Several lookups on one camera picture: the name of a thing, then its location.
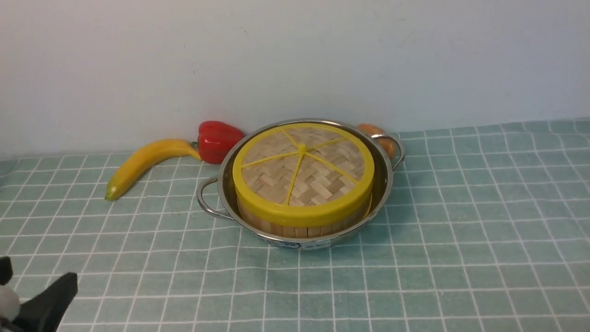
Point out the stainless steel two-handled pot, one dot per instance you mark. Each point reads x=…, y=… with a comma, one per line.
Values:
x=217, y=196

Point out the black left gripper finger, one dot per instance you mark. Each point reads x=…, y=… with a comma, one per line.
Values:
x=6, y=270
x=44, y=312

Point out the bamboo steamer basket yellow rim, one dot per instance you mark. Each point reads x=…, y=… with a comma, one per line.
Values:
x=304, y=232

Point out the woven bamboo steamer lid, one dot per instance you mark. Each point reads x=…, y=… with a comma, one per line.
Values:
x=303, y=175

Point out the green checkered tablecloth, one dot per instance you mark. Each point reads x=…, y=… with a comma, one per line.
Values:
x=486, y=230

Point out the red bell pepper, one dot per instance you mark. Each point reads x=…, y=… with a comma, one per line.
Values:
x=215, y=140

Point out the brown potato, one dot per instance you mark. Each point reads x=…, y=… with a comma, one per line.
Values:
x=386, y=143

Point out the yellow banana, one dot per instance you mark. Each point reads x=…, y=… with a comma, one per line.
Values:
x=142, y=160

